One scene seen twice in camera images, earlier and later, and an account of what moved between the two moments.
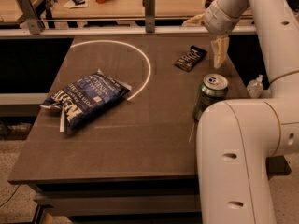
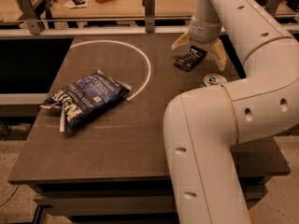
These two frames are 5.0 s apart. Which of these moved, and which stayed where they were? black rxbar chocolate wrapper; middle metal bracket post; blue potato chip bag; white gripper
Moved: white gripper
Stayed: blue potato chip bag; black rxbar chocolate wrapper; middle metal bracket post
